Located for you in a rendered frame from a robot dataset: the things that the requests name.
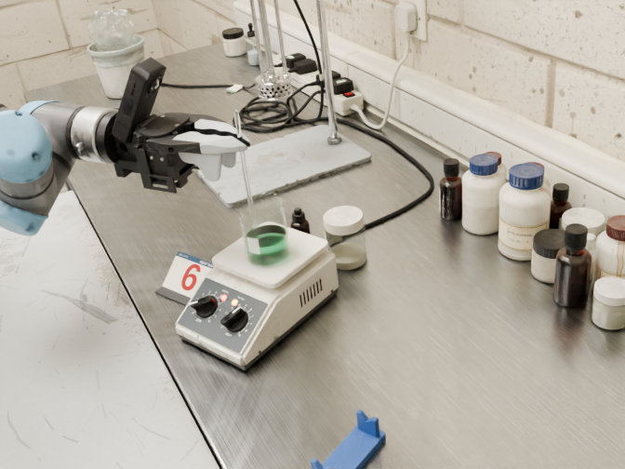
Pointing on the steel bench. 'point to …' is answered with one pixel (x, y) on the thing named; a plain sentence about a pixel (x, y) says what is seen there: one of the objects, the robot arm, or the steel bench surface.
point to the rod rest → (355, 446)
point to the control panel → (210, 328)
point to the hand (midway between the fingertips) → (238, 139)
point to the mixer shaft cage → (270, 88)
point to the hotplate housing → (298, 308)
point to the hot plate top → (237, 259)
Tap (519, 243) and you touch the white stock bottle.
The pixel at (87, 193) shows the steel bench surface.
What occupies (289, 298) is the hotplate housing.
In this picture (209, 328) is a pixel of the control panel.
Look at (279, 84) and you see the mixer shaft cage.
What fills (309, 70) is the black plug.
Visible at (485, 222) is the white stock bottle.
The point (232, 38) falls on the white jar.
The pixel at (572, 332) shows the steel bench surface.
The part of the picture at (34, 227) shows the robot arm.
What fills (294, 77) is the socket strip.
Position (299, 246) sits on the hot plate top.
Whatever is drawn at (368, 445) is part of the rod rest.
